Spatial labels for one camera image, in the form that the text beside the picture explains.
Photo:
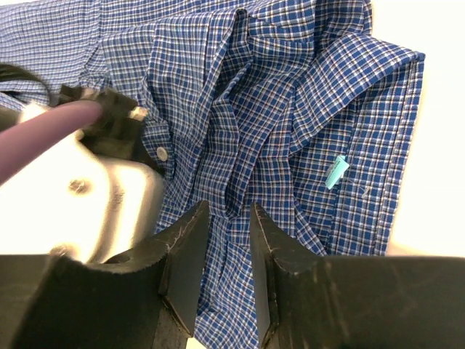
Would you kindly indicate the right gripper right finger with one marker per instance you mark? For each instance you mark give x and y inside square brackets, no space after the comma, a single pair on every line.
[307,301]

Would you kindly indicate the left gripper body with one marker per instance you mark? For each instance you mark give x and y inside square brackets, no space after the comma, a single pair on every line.
[117,132]

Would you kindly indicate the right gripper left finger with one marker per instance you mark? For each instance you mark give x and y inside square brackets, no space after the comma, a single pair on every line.
[145,297]

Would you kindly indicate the blue checked long sleeve shirt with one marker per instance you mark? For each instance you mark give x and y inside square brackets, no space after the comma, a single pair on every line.
[289,104]

